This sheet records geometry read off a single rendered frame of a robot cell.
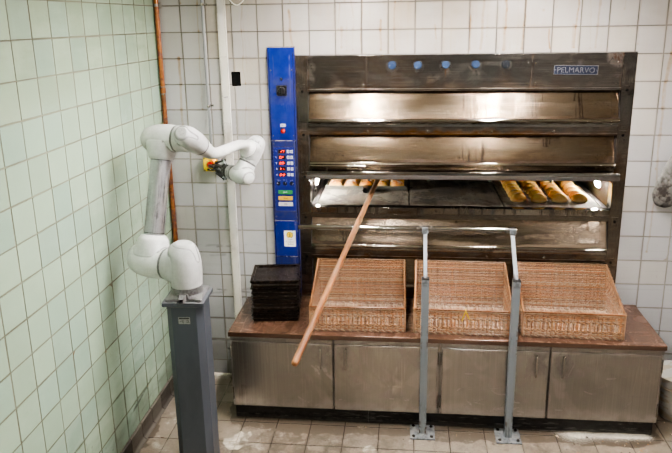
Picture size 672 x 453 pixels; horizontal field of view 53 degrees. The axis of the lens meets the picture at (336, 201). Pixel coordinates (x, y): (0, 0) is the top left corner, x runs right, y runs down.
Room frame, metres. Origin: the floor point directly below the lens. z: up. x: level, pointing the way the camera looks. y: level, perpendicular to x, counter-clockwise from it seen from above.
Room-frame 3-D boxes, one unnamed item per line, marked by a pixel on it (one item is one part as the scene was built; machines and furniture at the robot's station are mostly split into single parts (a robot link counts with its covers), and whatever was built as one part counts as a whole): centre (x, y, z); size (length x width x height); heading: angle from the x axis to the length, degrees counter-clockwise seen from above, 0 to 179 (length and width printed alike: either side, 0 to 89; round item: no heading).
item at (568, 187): (4.33, -1.36, 1.21); 0.61 x 0.48 x 0.06; 174
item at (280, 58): (4.99, 0.21, 1.07); 1.93 x 0.16 x 2.15; 174
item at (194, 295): (3.08, 0.74, 1.03); 0.22 x 0.18 x 0.06; 177
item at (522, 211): (3.98, -0.74, 1.16); 1.80 x 0.06 x 0.04; 84
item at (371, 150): (3.96, -0.74, 1.54); 1.79 x 0.11 x 0.19; 84
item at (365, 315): (3.75, -0.13, 0.72); 0.56 x 0.49 x 0.28; 85
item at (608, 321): (3.63, -1.32, 0.72); 0.56 x 0.49 x 0.28; 82
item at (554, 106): (3.96, -0.74, 1.80); 1.79 x 0.11 x 0.19; 84
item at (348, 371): (3.68, -0.60, 0.29); 2.42 x 0.56 x 0.58; 84
